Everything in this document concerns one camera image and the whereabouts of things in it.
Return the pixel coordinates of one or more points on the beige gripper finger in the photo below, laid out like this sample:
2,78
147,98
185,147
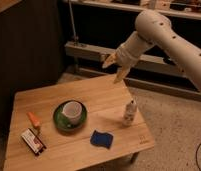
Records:
109,60
122,72

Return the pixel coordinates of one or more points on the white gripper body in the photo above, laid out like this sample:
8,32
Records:
124,58

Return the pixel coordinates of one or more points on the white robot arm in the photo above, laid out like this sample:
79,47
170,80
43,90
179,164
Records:
154,29

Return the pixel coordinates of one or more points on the metal pole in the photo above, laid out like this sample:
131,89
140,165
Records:
75,37

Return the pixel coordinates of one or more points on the white cup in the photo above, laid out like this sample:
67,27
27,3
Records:
72,110

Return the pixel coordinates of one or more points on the blue sponge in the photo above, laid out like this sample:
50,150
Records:
101,139

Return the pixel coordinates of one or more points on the wooden table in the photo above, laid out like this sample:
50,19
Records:
105,102

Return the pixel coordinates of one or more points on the green plate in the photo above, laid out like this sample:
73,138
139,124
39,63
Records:
62,123

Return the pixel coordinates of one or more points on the cluttered shelf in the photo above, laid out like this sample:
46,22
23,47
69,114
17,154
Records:
162,6

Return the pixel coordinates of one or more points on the orange carrot toy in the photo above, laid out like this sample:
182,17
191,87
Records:
34,120

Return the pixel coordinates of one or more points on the red white snack box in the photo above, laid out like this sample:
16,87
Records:
33,141

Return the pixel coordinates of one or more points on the grey rail beam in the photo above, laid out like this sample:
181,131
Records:
98,53

